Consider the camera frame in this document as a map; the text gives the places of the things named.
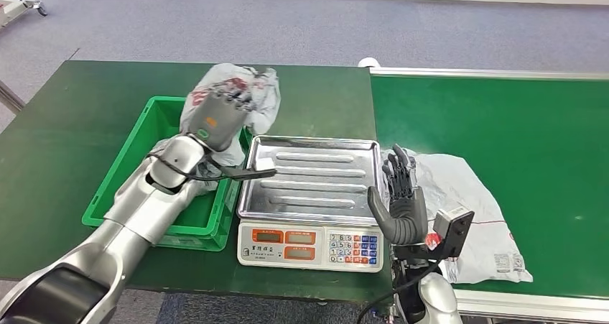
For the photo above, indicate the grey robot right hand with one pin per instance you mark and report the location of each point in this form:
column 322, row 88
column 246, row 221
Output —
column 407, row 217

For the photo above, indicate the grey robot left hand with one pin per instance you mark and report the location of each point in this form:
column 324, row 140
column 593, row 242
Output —
column 216, row 119

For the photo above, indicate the grey mailer package red print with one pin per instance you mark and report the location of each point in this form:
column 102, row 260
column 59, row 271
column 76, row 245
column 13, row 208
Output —
column 264, row 98

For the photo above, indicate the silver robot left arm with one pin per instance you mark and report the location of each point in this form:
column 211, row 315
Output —
column 138, row 207

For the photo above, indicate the crumpled grey mailer package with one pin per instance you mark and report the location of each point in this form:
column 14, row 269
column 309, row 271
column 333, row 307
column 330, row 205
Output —
column 209, row 186

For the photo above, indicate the white mailer package black print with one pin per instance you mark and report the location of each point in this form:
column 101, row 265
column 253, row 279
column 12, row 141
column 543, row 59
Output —
column 475, row 203

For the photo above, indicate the green plastic crate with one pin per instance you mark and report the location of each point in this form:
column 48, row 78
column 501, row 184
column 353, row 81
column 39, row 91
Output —
column 138, row 136

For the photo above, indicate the white scale with steel tray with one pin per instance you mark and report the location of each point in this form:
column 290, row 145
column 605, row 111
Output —
column 309, row 179

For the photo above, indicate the grey metal bar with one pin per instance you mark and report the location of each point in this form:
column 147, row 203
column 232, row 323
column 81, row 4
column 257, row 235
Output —
column 9, row 98

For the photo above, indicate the white cart leg with wheel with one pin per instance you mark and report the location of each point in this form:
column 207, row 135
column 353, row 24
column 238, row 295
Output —
column 16, row 5

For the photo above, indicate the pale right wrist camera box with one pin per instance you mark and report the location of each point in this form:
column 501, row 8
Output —
column 456, row 231

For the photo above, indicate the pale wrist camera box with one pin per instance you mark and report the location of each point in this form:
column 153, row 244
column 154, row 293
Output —
column 456, row 231
column 252, row 173

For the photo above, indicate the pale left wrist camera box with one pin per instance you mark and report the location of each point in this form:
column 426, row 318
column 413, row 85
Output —
column 252, row 173

